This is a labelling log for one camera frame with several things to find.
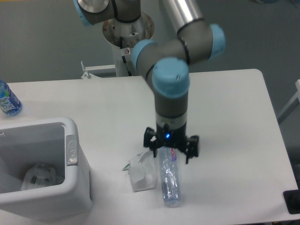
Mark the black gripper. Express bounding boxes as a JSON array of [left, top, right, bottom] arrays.
[[143, 123, 199, 164]]

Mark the white plastic wrapper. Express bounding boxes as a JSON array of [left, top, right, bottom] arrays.
[[122, 150, 158, 192]]

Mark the clear crushed plastic bottle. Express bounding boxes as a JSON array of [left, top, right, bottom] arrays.
[[158, 146, 181, 208]]

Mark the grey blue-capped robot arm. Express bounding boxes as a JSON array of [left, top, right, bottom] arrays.
[[74, 0, 225, 159]]

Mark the white plastic trash can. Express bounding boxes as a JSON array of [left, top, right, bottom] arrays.
[[0, 117, 93, 220]]

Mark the white trash in can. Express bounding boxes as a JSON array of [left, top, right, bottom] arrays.
[[21, 163, 65, 191]]

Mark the black clamp at table edge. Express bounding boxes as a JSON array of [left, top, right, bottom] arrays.
[[283, 189, 300, 215]]

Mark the blue labelled water bottle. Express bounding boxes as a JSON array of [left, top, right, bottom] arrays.
[[0, 80, 23, 116]]

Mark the white metal bracket left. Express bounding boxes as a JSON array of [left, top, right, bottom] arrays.
[[81, 61, 116, 79]]

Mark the black cable on pedestal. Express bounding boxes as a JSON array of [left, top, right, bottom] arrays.
[[119, 36, 133, 77]]

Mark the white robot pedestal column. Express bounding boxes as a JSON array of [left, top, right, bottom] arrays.
[[103, 12, 155, 77]]

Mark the white frame at right edge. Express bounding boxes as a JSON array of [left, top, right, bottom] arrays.
[[277, 79, 300, 124]]

